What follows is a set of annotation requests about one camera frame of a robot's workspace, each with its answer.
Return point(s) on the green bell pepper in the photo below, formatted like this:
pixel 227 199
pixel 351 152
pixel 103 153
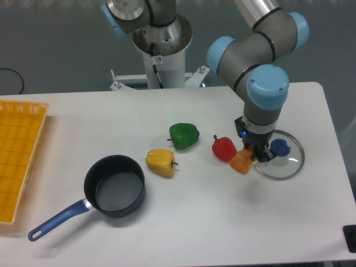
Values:
pixel 183 135

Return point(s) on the yellow plastic basket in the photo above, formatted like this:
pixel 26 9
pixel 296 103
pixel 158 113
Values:
pixel 21 127

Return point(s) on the orange bread piece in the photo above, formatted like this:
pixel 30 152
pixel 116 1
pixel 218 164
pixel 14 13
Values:
pixel 241 164

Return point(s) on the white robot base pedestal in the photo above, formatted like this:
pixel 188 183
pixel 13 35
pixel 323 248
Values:
pixel 163 53

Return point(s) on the black table corner device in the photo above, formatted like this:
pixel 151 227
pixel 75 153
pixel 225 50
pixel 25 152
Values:
pixel 350 237

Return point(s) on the yellow bell pepper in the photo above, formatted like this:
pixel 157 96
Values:
pixel 161 162

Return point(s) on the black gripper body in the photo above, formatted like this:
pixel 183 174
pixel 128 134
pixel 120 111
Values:
pixel 254 136

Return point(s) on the black pot blue handle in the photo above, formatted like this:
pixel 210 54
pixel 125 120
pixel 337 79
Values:
pixel 114 185

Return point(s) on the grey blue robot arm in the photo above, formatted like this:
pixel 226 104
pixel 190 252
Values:
pixel 246 66

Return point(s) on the glass lid blue knob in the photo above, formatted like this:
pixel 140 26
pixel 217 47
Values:
pixel 289 160

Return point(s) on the red bell pepper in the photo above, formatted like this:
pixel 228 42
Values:
pixel 223 148

